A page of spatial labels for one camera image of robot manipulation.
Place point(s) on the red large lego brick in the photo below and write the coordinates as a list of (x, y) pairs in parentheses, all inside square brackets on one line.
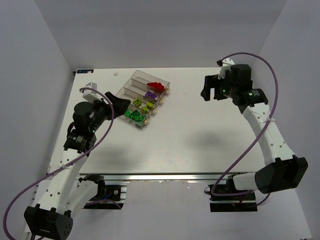
[(154, 85)]

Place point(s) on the red square lego brick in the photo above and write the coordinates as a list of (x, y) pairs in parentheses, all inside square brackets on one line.
[(161, 88)]

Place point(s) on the lime square lego brick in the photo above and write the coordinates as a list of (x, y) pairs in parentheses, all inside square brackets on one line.
[(137, 102)]

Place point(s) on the clear container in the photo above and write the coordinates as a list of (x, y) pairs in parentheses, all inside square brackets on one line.
[(128, 94), (138, 87), (133, 121), (144, 78)]

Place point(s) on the green and lime lego stack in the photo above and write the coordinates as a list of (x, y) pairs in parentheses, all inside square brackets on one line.
[(149, 105)]

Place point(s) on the green square lego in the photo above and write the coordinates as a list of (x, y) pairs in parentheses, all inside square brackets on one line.
[(128, 114)]

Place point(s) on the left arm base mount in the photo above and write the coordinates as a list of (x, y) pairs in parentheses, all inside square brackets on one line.
[(107, 197)]

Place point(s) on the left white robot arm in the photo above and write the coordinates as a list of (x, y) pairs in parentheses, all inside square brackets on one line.
[(53, 215)]

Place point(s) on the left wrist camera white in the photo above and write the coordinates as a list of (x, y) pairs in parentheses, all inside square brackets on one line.
[(90, 95)]

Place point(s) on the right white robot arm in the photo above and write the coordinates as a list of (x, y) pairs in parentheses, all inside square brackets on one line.
[(283, 170)]

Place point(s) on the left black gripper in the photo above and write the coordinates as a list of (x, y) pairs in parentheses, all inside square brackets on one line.
[(110, 109)]

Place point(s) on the blue label left corner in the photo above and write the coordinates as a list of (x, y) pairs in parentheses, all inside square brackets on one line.
[(84, 71)]

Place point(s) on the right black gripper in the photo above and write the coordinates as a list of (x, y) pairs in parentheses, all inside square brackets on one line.
[(216, 86)]

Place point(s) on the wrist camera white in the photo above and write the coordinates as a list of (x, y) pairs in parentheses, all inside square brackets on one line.
[(90, 95), (224, 64)]

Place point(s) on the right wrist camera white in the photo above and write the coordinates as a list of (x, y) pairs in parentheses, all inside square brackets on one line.
[(224, 64)]

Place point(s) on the green square lego upside-down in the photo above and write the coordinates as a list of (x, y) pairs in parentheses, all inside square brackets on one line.
[(134, 114)]

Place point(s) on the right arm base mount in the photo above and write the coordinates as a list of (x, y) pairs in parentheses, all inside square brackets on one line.
[(231, 204)]

